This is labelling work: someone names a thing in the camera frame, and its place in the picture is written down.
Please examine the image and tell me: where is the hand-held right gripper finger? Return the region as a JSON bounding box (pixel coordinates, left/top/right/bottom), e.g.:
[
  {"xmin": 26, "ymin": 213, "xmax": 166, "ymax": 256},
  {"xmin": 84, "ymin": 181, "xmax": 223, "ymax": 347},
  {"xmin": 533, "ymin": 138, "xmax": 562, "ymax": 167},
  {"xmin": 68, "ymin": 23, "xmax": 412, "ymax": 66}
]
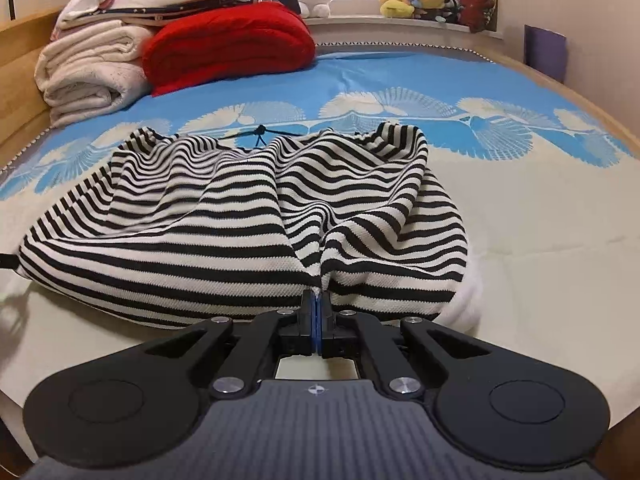
[
  {"xmin": 145, "ymin": 290, "xmax": 317, "ymax": 401},
  {"xmin": 317, "ymin": 290, "xmax": 495, "ymax": 401}
]

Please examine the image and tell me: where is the black white striped hoodie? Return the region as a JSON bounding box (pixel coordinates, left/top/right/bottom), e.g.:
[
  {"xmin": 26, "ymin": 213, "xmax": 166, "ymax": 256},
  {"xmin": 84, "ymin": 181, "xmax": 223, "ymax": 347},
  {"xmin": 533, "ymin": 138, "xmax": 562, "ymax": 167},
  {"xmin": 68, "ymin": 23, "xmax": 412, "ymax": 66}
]
[{"xmin": 0, "ymin": 121, "xmax": 483, "ymax": 331}]

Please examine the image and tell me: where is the red folded blanket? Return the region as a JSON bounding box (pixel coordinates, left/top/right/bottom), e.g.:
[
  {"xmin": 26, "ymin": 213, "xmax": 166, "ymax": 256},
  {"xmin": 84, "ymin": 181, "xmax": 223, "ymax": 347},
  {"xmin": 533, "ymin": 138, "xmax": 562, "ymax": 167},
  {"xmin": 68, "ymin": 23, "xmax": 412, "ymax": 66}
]
[{"xmin": 141, "ymin": 1, "xmax": 317, "ymax": 97}]

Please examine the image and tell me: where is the cream folded quilt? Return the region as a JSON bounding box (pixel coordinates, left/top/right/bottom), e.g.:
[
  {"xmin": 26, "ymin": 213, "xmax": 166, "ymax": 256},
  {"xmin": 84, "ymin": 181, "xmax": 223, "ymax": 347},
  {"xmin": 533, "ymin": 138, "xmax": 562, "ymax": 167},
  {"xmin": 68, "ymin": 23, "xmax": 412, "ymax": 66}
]
[{"xmin": 35, "ymin": 20, "xmax": 156, "ymax": 128}]

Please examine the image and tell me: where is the dark star-print folded blanket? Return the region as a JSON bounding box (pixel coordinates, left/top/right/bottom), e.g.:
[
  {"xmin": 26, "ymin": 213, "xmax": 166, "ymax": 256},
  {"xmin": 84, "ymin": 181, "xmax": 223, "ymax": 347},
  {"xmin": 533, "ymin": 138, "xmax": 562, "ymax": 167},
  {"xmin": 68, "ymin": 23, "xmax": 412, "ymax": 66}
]
[{"xmin": 97, "ymin": 0, "xmax": 262, "ymax": 27}]

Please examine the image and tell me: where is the purple board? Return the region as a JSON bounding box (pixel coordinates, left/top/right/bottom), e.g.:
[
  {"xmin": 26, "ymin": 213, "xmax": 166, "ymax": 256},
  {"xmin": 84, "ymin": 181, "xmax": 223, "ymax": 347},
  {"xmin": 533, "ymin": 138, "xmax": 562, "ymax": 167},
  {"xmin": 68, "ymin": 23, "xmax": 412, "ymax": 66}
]
[{"xmin": 524, "ymin": 24, "xmax": 568, "ymax": 85}]

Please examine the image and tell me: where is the wooden headboard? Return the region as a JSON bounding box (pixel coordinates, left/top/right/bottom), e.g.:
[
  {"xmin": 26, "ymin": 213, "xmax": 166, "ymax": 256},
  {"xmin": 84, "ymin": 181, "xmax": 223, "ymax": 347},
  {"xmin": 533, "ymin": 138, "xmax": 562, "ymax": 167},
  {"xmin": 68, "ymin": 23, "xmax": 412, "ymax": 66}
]
[{"xmin": 0, "ymin": 7, "xmax": 68, "ymax": 171}]

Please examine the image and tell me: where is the wooden bed frame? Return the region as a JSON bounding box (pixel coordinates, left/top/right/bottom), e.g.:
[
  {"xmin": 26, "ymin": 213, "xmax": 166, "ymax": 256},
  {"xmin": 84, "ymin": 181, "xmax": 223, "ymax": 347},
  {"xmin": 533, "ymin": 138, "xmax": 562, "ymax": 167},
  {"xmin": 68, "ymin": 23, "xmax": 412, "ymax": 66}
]
[{"xmin": 495, "ymin": 55, "xmax": 640, "ymax": 147}]

